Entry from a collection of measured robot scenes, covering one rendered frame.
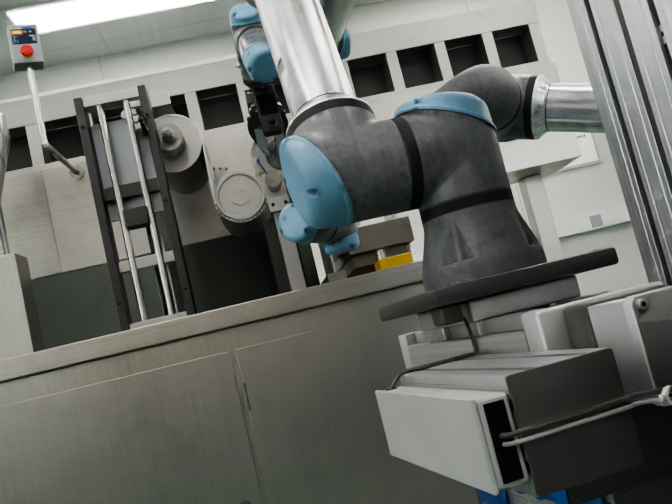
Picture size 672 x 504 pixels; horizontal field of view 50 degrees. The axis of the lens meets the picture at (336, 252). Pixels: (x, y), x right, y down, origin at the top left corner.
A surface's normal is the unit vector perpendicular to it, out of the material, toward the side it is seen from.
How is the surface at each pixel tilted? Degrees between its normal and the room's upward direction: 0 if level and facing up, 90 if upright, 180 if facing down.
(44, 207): 90
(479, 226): 72
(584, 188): 90
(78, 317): 90
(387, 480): 90
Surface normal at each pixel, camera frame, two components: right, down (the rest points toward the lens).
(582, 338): -0.95, 0.21
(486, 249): -0.11, -0.39
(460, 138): 0.15, -0.15
